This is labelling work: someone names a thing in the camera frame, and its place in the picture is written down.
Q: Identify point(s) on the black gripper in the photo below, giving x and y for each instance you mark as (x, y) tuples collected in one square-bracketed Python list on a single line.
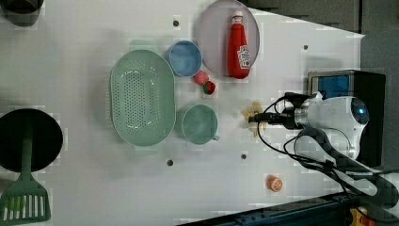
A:
[(286, 118)]

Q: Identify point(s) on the yellow plush peeled banana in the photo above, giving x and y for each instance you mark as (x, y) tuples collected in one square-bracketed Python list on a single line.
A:
[(250, 111)]

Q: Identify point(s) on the green mug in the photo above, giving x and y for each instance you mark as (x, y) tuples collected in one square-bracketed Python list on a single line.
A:
[(197, 124)]

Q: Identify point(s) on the red toy strawberry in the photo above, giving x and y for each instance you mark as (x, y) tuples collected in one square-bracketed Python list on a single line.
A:
[(209, 88)]

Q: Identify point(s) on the red ketchup bottle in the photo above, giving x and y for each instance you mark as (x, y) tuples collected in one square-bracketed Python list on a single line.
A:
[(238, 53)]

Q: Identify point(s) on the orange toy fruit slice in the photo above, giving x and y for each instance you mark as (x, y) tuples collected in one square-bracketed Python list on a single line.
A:
[(274, 183)]

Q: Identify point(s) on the pink toy strawberry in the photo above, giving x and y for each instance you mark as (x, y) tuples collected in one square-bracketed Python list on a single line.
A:
[(201, 78)]

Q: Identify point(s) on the blue bowl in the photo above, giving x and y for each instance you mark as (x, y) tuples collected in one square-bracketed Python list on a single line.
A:
[(184, 58)]

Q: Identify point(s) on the lavender plate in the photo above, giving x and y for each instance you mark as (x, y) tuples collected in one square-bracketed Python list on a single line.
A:
[(213, 33)]

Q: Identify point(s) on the silver black toaster oven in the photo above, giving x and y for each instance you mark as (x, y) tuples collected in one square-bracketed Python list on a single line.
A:
[(370, 88)]

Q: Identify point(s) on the green perforated colander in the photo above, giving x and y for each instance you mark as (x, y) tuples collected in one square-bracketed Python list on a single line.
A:
[(142, 97)]

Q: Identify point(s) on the yellow red toy object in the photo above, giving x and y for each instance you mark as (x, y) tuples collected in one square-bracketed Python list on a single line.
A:
[(359, 220)]

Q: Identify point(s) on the black pan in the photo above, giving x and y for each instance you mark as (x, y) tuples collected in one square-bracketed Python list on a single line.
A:
[(40, 128)]

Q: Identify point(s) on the green slotted spatula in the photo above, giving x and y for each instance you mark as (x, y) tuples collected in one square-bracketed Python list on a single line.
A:
[(25, 200)]

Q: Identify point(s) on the dark grey cup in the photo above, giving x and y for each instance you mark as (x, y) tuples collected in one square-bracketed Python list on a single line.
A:
[(23, 13)]

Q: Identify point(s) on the blue table frame rail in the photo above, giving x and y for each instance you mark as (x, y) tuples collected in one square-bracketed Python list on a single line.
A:
[(329, 210)]

